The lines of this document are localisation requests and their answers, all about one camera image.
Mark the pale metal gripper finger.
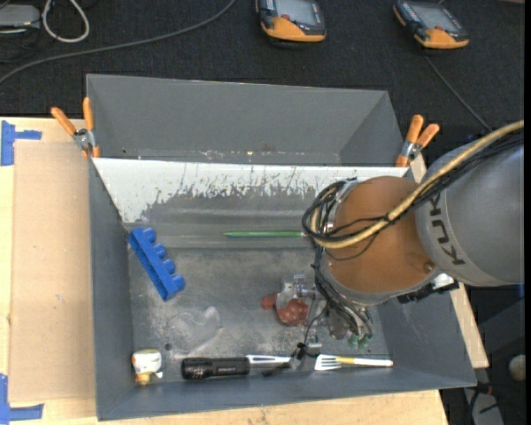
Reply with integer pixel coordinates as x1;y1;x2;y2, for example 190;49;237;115
275;289;298;313
282;274;317;299

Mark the red-brown spotted toy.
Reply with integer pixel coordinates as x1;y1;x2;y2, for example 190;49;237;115
260;292;312;328

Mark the small grey and black clip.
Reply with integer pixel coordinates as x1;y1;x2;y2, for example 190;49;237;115
294;341;324;362

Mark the green pencil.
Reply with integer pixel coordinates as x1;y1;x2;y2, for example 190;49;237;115
222;230;309;239

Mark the clear plastic piece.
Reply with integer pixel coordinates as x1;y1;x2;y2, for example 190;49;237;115
167;305;223;354

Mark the black flashlight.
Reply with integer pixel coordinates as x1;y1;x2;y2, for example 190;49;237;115
181;356;251;381

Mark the blue toy brick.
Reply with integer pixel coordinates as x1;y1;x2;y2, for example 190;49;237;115
127;227;187;303

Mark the white toy duck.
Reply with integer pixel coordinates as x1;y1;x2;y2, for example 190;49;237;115
130;348;165;387

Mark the grey metal bin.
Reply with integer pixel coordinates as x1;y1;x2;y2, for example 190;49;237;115
84;73;478;422

